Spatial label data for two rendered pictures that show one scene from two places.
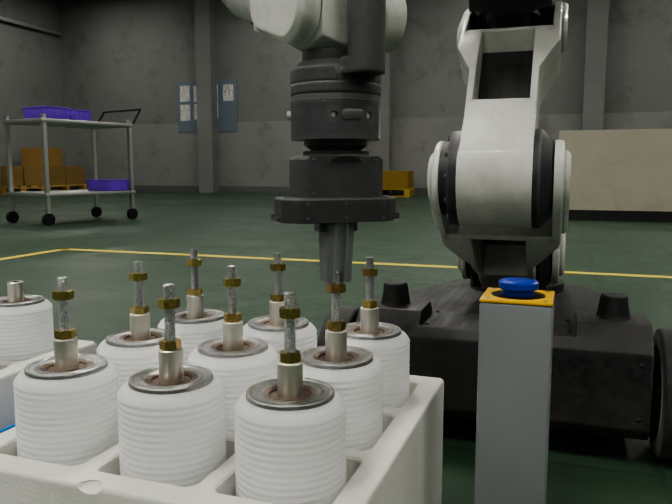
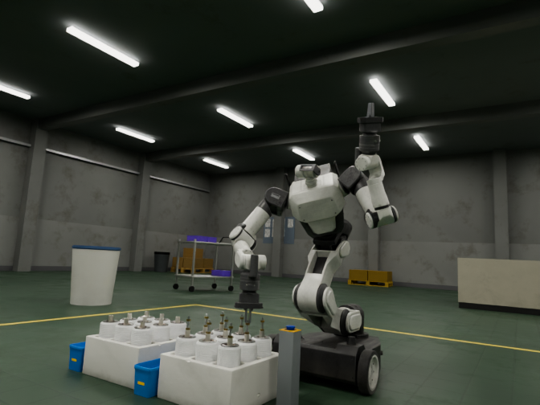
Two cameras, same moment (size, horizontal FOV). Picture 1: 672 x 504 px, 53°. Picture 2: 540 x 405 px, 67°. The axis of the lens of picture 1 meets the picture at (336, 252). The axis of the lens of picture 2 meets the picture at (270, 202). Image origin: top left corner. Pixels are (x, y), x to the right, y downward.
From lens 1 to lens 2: 1.20 m
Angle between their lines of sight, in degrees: 20
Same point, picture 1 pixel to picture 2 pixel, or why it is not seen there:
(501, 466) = (282, 372)
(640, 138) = (505, 264)
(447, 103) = (412, 234)
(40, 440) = (179, 351)
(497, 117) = (312, 279)
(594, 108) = (502, 240)
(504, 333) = (284, 338)
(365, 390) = (250, 348)
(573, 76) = (488, 221)
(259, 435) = (220, 351)
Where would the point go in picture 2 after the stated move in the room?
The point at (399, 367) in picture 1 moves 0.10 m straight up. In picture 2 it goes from (266, 347) to (267, 324)
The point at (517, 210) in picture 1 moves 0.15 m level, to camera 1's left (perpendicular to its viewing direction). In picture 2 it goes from (312, 307) to (283, 304)
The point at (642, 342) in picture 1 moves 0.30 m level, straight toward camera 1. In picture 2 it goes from (353, 352) to (321, 362)
